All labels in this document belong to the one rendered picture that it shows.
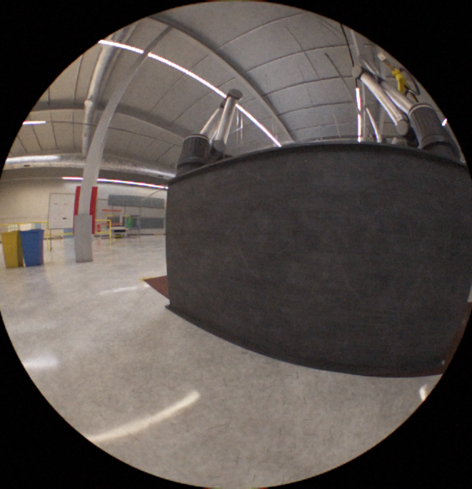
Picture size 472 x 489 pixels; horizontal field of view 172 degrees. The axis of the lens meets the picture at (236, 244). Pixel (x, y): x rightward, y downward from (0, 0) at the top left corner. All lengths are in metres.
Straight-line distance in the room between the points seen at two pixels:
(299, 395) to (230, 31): 10.64
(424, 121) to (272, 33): 9.47
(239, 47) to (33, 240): 10.81
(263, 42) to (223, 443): 10.79
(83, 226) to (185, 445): 3.43
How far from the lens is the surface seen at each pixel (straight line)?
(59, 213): 6.72
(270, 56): 10.63
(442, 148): 0.97
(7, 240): 4.21
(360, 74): 1.69
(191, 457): 0.58
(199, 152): 1.11
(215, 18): 10.07
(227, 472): 0.56
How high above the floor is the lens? 0.56
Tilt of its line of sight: 5 degrees down
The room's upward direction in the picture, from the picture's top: 1 degrees clockwise
